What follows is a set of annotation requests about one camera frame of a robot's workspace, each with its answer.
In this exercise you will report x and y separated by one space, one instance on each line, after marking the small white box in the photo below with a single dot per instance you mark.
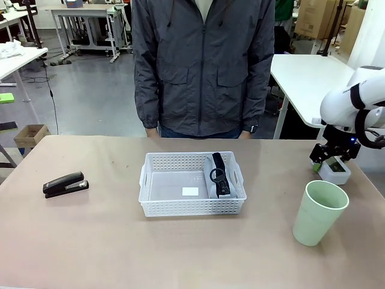
334 174

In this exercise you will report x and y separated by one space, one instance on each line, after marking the crumpled white cloth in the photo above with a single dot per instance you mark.
10 49

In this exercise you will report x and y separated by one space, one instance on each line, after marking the black wristwatch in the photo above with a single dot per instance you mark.
252 128

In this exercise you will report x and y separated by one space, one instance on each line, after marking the pale green cup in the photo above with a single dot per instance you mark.
316 219

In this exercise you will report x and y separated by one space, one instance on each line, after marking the tall brown cardboard box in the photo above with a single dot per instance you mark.
353 27

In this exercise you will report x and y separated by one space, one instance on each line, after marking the person in green top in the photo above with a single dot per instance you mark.
284 9

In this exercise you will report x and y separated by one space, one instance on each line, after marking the person's left hand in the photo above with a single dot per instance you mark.
245 135

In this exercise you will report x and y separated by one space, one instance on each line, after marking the black bag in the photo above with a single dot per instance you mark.
282 40

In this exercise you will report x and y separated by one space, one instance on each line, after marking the large brown cardboard box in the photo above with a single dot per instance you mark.
316 18

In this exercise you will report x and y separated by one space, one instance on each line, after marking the open cardboard box on floor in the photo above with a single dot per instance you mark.
31 135

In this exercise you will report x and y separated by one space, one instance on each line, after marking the black pole stand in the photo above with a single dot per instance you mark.
331 30

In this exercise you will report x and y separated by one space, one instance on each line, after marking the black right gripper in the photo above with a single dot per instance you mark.
340 138

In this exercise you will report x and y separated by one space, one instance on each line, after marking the person in grey jacket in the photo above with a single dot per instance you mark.
180 75

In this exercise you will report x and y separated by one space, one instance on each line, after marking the white table with cloth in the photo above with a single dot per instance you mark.
18 63

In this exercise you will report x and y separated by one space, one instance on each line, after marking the blue jeans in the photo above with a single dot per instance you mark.
171 133

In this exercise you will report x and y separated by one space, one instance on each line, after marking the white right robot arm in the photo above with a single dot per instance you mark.
340 105

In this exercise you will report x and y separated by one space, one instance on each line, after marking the blue box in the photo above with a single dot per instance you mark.
74 3

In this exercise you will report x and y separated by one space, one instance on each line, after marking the person's right hand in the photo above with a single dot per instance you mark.
152 132

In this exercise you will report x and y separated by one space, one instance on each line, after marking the large white desk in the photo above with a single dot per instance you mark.
306 81

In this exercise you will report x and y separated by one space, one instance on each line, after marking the white rectangular sticker label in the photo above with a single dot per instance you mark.
190 191

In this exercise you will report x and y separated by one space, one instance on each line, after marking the black stapler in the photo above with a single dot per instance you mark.
64 183

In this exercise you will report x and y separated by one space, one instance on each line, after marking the white flat packet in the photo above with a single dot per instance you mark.
210 188

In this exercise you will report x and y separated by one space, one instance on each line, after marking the black tripod stand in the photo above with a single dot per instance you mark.
33 24

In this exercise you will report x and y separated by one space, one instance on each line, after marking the dark slanted frame leg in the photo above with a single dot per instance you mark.
9 156

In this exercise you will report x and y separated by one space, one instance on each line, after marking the white shirt under jacket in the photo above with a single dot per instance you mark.
204 9

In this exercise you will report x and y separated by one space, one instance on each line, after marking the grey workbench with white legs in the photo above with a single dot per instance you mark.
87 12

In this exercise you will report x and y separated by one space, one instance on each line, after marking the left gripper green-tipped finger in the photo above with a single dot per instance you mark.
7 126
6 98

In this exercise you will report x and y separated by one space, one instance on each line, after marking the white perforated plastic basket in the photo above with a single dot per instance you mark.
192 207

